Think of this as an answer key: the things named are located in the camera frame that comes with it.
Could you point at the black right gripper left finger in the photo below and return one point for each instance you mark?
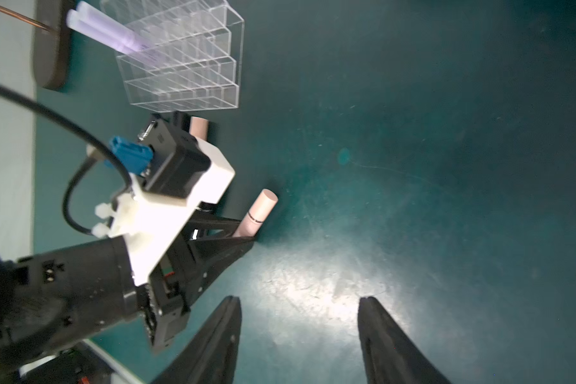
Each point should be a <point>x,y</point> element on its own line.
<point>211,356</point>

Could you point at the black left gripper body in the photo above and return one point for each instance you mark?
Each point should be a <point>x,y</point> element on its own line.
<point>201,252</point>

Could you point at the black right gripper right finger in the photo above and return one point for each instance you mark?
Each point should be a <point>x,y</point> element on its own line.
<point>388,353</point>

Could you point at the pale pink lipstick tube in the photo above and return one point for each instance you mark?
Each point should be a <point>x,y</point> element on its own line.
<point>257,214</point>

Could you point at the pink lip gloss tube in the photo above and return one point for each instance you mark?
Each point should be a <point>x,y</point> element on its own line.
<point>199,127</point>

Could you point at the lilac lipstick tube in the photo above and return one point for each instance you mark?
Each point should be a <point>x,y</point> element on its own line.
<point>103,22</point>
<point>115,41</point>

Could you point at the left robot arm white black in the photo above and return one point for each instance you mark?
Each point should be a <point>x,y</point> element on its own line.
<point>49,302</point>

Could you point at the clear acrylic lipstick organizer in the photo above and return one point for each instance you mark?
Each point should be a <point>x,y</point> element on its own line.
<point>194,61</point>

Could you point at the copper scroll glass stand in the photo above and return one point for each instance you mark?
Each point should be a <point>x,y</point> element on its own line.
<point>51,43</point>

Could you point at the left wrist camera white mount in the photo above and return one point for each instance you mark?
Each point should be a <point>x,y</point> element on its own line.
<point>183,173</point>

